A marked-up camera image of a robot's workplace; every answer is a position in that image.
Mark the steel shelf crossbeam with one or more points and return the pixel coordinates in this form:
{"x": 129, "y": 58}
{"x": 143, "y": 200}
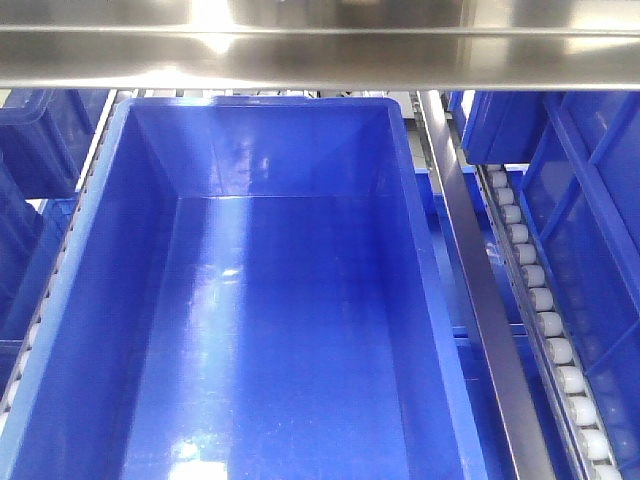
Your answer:
{"x": 325, "y": 45}

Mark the large blue plastic bin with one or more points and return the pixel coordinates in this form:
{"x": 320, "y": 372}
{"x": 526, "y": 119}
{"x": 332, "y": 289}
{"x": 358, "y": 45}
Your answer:
{"x": 249, "y": 291}

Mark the blue bin at right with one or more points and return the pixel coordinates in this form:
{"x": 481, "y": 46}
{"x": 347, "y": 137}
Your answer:
{"x": 581, "y": 194}

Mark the blue bin at left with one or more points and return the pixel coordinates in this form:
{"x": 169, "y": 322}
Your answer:
{"x": 46, "y": 135}

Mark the white roller track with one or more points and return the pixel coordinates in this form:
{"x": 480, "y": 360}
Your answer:
{"x": 578, "y": 420}

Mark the steel divider rail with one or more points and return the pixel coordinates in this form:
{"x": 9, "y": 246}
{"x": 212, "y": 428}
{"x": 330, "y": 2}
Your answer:
{"x": 489, "y": 332}

